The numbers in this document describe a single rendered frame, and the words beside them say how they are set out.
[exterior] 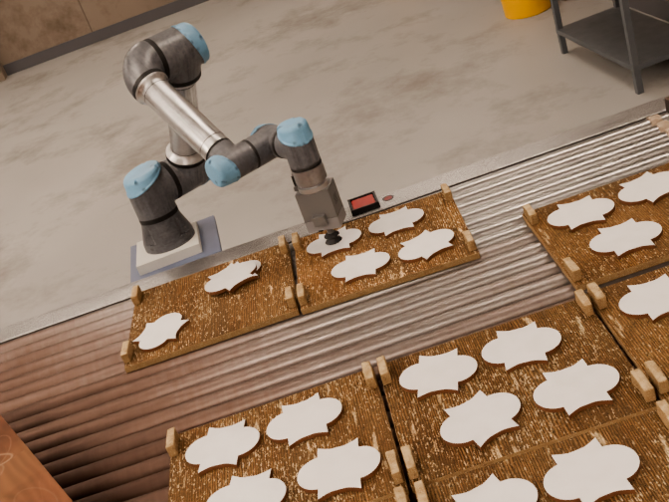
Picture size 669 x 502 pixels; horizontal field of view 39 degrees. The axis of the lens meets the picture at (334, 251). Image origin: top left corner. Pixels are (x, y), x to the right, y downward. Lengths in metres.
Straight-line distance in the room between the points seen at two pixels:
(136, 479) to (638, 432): 0.92
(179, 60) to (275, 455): 1.12
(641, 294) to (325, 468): 0.66
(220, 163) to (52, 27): 8.96
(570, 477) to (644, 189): 0.86
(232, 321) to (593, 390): 0.88
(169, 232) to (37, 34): 8.50
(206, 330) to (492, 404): 0.78
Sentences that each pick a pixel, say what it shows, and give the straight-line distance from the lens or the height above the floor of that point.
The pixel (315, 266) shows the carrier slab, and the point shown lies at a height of 0.94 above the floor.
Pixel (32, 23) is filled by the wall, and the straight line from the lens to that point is 11.06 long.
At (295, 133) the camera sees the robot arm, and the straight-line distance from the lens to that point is 2.13.
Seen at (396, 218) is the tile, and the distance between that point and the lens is 2.28.
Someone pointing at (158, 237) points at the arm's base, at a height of 0.94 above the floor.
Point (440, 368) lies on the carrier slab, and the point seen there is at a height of 0.95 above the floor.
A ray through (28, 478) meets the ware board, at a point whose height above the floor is 1.04.
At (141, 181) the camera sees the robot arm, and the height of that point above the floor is 1.11.
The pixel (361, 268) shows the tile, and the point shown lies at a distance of 2.12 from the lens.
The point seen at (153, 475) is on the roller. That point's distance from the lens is 1.82.
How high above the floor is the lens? 1.95
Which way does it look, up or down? 27 degrees down
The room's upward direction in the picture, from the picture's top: 20 degrees counter-clockwise
